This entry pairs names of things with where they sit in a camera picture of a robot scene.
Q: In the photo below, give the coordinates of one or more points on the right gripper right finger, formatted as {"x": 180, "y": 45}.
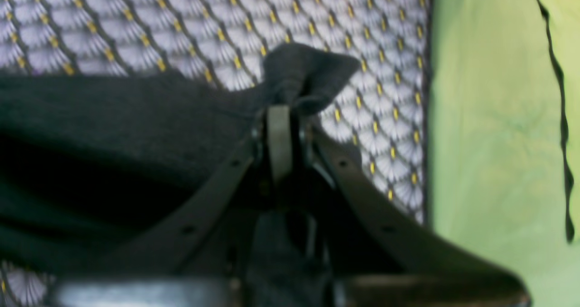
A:
{"x": 379, "y": 257}

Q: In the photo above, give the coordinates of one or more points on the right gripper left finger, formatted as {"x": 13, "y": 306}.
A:
{"x": 198, "y": 256}

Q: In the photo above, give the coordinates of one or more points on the dark grey T-shirt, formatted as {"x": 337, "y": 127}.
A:
{"x": 89, "y": 161}

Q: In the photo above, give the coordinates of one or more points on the fan-patterned purple tablecloth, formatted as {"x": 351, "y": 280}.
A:
{"x": 223, "y": 43}

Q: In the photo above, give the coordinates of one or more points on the green cloth sheet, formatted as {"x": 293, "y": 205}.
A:
{"x": 496, "y": 162}

